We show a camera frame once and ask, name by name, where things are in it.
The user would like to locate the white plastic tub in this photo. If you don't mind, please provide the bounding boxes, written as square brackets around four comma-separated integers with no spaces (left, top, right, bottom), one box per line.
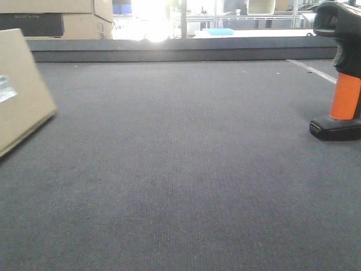
[247,0,276,15]

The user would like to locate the small brown cardboard package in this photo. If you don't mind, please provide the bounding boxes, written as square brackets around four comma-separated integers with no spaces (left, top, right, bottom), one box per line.
[1,29,57,156]

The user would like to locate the blue foam pad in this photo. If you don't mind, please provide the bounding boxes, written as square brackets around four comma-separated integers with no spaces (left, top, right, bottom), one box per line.
[204,28,234,36]

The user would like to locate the large stacked cardboard box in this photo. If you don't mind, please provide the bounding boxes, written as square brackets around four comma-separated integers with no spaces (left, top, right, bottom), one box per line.
[1,0,113,40]

